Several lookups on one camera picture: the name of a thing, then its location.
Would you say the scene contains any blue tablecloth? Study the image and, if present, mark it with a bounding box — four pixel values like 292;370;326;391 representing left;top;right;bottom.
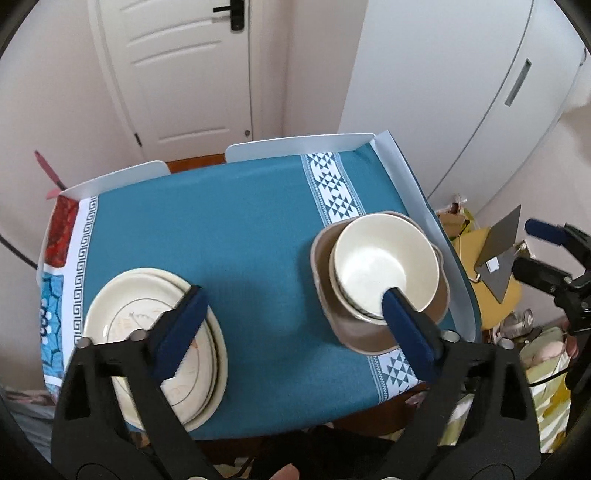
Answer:
69;150;481;439

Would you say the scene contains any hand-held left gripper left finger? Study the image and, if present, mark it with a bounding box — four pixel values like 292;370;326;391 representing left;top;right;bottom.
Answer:
51;285;218;480

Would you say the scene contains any large white plate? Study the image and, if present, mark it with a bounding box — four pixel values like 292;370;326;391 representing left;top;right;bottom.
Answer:
92;270;221;428
99;268;228;433

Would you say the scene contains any tan paper bag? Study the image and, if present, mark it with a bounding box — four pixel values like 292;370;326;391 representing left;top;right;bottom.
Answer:
436;194;470;237

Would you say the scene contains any black door handle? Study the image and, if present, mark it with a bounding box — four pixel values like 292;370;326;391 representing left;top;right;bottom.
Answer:
213;0;245;32

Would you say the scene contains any white door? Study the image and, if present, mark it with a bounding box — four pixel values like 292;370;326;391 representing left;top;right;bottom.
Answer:
88;0;287;162

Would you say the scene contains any cream bowl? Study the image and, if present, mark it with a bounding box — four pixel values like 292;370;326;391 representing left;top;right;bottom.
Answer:
333;213;439;320

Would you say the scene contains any black curved tube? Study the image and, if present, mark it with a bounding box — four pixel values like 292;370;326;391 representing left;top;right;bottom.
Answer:
0;233;40;271

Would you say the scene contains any small white bowl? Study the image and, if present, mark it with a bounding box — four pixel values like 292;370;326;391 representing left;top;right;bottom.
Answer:
328;249;393;326

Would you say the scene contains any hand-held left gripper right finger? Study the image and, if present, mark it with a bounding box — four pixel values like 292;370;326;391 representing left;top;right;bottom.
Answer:
376;287;542;480

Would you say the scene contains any pink plastic handle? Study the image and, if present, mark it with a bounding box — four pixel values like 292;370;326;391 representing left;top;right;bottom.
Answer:
34;150;70;200

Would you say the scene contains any white refrigerator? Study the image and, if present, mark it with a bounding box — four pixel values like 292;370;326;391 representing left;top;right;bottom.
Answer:
339;0;591;232

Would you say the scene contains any grey cloth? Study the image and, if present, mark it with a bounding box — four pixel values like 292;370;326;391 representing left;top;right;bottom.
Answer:
0;387;58;462

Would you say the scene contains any brown square plate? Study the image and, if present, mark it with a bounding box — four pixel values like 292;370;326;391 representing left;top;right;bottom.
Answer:
310;211;451;355

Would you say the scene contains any black cable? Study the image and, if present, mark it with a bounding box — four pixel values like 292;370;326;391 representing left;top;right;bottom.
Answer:
524;355;573;387

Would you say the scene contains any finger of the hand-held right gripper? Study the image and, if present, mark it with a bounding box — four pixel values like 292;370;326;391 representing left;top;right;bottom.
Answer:
512;256;591;301
525;218;591;268

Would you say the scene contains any colourful patterned cloth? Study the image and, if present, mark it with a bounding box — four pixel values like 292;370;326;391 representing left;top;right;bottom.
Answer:
36;194;100;386

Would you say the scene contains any cartoon print plate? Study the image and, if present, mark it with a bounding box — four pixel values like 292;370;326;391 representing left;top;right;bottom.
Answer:
84;273;217;424

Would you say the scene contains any grey cardboard sheet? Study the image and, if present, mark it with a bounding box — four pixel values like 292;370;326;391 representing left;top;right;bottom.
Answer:
475;205;522;303

